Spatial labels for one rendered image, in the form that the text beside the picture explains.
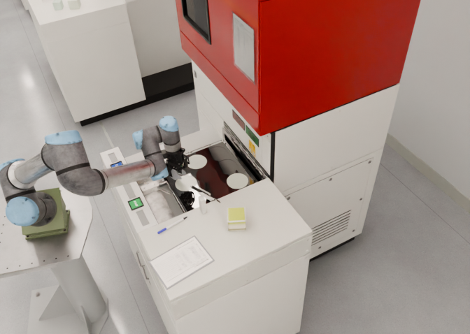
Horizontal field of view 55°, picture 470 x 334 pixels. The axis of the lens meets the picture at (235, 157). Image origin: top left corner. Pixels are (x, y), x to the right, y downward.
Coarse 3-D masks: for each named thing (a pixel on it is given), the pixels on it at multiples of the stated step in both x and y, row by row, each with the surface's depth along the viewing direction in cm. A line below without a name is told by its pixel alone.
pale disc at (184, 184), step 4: (184, 176) 216; (188, 176) 216; (176, 180) 214; (180, 180) 214; (184, 180) 214; (188, 180) 214; (192, 180) 214; (196, 180) 214; (176, 184) 212; (180, 184) 212; (184, 184) 212; (188, 184) 212; (192, 184) 212; (180, 188) 210; (184, 188) 210; (188, 188) 210
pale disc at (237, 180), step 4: (232, 176) 215; (236, 176) 215; (240, 176) 215; (244, 176) 214; (228, 180) 213; (232, 180) 213; (236, 180) 213; (240, 180) 213; (244, 180) 212; (228, 184) 211; (232, 184) 211; (236, 184) 211; (240, 184) 211; (244, 184) 211; (236, 188) 209; (240, 188) 209
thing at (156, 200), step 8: (144, 184) 216; (152, 192) 212; (160, 192) 212; (152, 200) 208; (160, 200) 208; (152, 208) 205; (160, 208) 205; (168, 208) 205; (160, 216) 202; (168, 216) 201
